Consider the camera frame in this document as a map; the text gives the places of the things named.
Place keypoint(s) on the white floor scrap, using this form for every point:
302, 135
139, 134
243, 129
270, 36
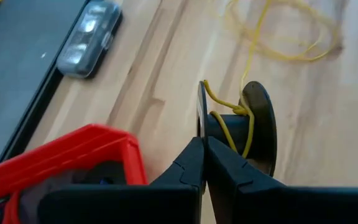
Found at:
43, 55

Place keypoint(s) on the red plastic bin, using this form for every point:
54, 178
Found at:
73, 146

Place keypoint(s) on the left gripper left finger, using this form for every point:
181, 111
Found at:
120, 205

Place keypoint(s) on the black aluminium table frame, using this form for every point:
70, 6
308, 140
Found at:
33, 115

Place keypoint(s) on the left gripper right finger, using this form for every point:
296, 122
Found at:
291, 205

